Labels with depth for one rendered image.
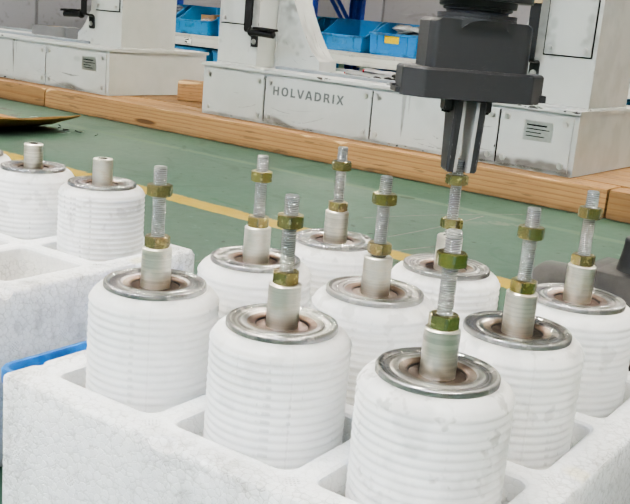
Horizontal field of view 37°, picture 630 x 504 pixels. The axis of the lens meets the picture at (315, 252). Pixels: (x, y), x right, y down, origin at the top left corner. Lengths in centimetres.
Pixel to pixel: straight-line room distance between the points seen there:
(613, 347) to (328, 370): 25
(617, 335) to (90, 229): 57
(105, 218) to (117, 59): 291
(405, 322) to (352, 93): 243
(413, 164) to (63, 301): 202
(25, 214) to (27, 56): 320
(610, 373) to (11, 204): 70
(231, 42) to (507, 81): 277
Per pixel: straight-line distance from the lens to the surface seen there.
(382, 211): 71
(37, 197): 114
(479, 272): 82
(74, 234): 107
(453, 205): 82
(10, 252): 109
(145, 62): 404
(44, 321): 97
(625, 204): 262
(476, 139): 80
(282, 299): 62
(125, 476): 66
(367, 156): 298
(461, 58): 78
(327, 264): 85
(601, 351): 76
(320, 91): 318
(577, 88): 280
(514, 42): 79
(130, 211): 106
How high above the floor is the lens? 45
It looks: 14 degrees down
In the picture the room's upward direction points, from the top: 5 degrees clockwise
